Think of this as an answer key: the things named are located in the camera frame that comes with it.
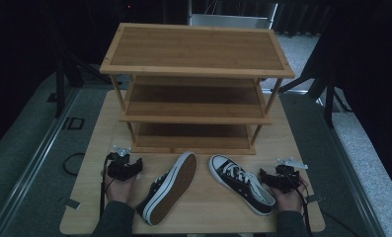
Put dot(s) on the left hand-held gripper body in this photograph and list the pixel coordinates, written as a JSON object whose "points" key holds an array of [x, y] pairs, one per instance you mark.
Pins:
{"points": [[117, 169]]}

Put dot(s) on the three-tier wooden shoe rack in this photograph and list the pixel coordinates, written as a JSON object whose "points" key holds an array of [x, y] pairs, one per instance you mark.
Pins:
{"points": [[196, 49]]}

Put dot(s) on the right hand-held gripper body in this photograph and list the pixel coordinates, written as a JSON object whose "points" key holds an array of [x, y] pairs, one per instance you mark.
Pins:
{"points": [[287, 181]]}

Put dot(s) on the white board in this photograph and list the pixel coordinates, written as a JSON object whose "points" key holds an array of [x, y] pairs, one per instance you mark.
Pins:
{"points": [[229, 21]]}

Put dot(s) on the grey tape piece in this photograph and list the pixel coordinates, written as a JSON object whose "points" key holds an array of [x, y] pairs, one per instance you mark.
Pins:
{"points": [[314, 198], [72, 203]]}

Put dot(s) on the black metal stand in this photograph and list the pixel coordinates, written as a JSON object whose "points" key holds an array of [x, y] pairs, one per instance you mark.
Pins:
{"points": [[59, 89], [329, 105]]}

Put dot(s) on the person's right hand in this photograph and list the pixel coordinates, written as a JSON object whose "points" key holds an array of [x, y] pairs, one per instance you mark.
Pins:
{"points": [[289, 200]]}

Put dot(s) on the metal floor rail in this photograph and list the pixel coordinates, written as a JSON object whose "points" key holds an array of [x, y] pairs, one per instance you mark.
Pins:
{"points": [[35, 158], [351, 171]]}

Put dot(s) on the black canvas sneaker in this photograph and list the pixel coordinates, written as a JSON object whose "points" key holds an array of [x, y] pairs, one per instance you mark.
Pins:
{"points": [[239, 184], [172, 191]]}

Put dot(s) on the person's left hand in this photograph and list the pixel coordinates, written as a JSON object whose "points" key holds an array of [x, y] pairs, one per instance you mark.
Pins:
{"points": [[119, 191]]}

